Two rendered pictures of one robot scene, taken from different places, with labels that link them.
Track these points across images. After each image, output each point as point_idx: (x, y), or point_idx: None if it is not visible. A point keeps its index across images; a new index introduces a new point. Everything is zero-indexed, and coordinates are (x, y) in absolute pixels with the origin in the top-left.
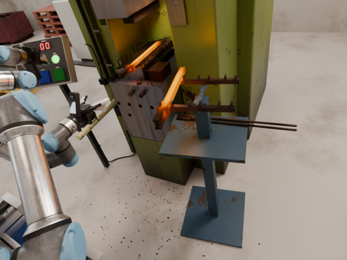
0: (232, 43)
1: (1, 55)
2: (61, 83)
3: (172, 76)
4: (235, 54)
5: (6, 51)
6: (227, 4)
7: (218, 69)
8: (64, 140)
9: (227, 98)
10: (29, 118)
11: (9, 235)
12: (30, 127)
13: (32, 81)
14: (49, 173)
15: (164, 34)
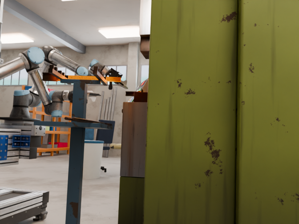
0: (204, 86)
1: (90, 62)
2: None
3: (144, 102)
4: (219, 108)
5: (94, 62)
6: (188, 38)
7: (148, 92)
8: (56, 96)
9: (176, 152)
10: (26, 53)
11: (21, 134)
12: (22, 55)
13: (81, 71)
14: (5, 68)
15: None
